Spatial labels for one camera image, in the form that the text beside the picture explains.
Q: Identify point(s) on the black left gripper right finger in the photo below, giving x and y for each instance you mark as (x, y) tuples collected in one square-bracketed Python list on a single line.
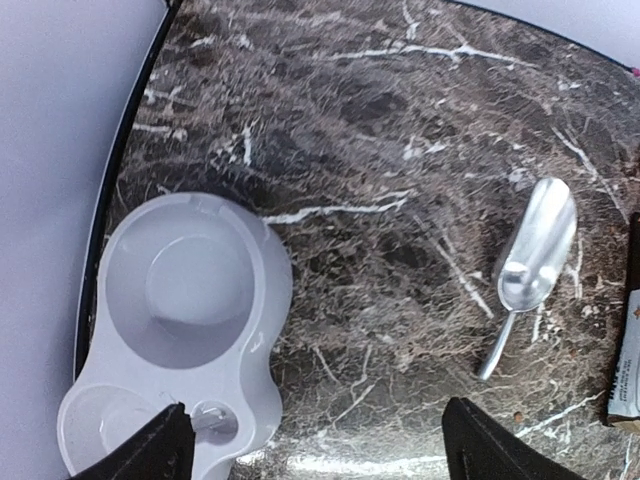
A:
[(479, 448)]

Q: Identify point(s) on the brown pet food bag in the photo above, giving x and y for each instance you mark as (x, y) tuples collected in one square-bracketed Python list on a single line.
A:
[(623, 403)]

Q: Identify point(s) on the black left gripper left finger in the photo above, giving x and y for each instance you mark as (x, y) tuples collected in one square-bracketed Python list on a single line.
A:
[(163, 448)]

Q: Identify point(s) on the silver metal scoop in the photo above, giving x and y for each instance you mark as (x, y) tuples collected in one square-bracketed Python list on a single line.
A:
[(532, 260)]

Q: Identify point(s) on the translucent double pet bowl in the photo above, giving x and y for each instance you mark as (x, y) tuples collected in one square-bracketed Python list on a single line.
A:
[(192, 292)]

